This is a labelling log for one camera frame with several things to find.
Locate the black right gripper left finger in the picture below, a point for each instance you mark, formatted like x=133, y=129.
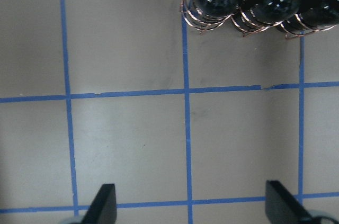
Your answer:
x=103, y=208

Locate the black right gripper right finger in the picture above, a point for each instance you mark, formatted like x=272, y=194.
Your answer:
x=281, y=207

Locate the copper wire bottle basket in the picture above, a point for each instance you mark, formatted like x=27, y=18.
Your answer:
x=187, y=13

